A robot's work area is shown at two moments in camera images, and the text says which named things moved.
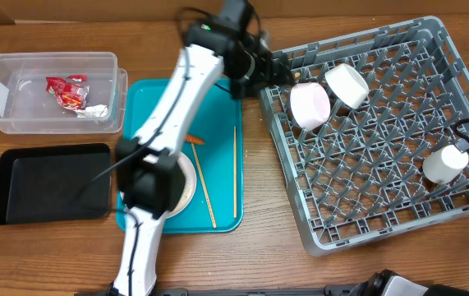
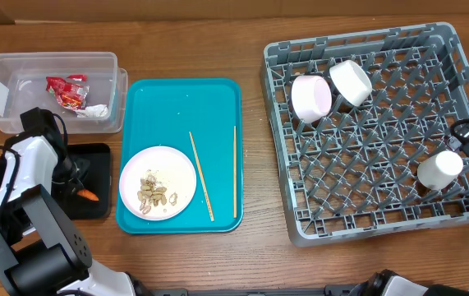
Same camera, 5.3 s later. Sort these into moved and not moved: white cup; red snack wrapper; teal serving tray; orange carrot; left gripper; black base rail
Moved: orange carrot; left gripper; white cup
Not moved: teal serving tray; red snack wrapper; black base rail
